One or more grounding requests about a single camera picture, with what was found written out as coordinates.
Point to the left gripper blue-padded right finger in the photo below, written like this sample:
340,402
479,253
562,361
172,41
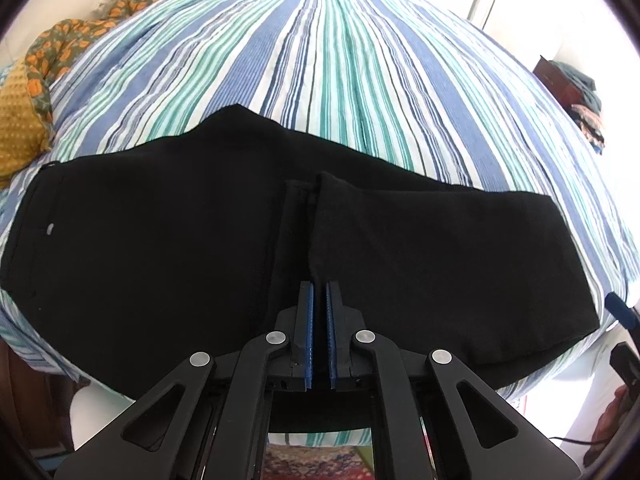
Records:
433,418

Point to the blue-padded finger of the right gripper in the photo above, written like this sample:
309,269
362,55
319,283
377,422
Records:
617,307

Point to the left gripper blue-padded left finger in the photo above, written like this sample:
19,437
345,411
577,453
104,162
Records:
208,418

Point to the black pants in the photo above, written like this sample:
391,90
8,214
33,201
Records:
128,263

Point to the person's right hand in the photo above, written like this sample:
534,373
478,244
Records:
608,424

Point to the red patterned rug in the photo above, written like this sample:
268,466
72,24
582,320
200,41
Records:
298,463

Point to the pile of clothes on cabinet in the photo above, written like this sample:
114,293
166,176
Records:
586,112

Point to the dark red wooden cabinet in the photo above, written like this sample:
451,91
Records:
563,90

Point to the blue green striped bedsheet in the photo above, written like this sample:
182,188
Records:
404,80

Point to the mustard yellow dotted pillow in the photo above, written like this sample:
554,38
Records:
26,120

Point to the orange floral green blanket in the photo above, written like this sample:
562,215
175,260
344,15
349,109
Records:
56,49

